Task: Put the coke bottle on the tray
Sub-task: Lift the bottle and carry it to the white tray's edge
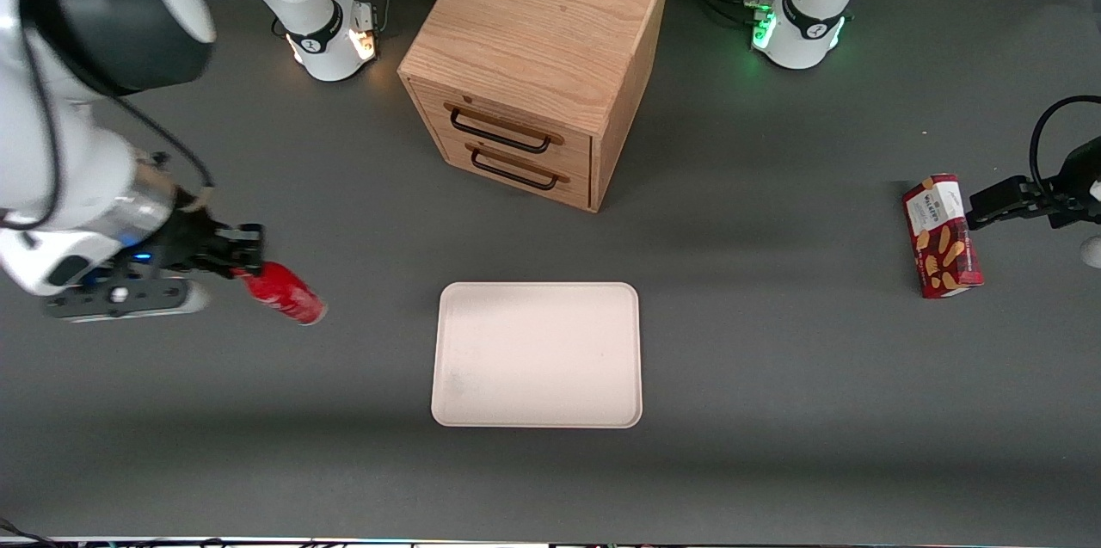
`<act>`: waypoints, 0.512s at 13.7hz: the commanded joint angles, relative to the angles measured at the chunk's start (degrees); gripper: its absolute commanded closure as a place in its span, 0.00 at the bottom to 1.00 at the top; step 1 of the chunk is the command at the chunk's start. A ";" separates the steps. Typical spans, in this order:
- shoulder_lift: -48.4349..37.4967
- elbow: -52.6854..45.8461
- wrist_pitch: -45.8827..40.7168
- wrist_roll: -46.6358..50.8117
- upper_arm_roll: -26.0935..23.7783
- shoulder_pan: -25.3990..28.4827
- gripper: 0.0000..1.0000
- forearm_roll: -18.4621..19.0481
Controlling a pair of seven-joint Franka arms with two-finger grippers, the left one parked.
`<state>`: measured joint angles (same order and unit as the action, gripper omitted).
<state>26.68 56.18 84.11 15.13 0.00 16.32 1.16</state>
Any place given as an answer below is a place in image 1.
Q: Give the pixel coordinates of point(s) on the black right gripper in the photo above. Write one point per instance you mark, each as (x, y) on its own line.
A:
(188, 237)

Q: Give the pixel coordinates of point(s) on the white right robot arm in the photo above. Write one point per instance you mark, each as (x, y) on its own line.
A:
(60, 161)

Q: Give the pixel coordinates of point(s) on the red shortbread cookie box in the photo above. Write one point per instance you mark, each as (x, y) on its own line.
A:
(942, 238)

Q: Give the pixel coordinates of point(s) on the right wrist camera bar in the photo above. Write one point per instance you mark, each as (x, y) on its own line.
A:
(120, 298)

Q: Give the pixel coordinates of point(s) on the white rectangular tray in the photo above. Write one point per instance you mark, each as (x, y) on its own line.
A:
(538, 354)

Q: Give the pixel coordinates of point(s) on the wooden two-drawer cabinet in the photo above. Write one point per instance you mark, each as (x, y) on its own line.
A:
(542, 23)

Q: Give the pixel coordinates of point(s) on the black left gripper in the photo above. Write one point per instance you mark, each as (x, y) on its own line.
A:
(1079, 174)

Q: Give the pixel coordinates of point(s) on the red coke bottle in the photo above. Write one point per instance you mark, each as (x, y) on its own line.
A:
(288, 294)

